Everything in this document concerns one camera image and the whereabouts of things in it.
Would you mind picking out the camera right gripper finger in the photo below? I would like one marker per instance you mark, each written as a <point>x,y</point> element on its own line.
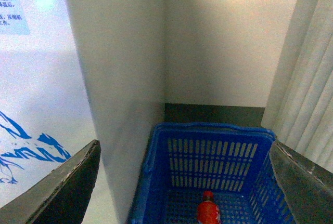
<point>307,186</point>

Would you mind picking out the finger of the camera left gripper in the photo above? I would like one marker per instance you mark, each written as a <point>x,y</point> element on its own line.
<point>62,196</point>

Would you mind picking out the red cola bottle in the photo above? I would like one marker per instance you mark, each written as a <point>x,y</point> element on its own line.
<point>208,212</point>

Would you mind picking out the white vertical blinds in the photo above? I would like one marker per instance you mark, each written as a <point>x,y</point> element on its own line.
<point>299,107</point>

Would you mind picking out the blue plastic crate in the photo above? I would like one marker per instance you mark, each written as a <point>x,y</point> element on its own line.
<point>185,160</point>

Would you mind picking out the white blue chest freezer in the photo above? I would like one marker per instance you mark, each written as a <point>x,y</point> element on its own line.
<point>89,69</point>

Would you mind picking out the blue text sticker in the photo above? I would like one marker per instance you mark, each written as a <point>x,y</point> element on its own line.
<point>13,21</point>

